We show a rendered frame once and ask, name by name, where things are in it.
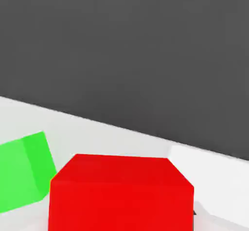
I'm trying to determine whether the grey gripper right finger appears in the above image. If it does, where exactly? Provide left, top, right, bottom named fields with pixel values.
left=193, top=200, right=249, bottom=231

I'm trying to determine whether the small red cube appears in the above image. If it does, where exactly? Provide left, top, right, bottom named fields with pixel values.
left=48, top=153, right=195, bottom=231

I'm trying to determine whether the small green cube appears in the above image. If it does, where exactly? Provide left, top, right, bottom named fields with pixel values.
left=0, top=131, right=57, bottom=214

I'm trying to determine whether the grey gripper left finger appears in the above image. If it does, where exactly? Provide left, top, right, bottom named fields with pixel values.
left=22, top=220, right=50, bottom=231

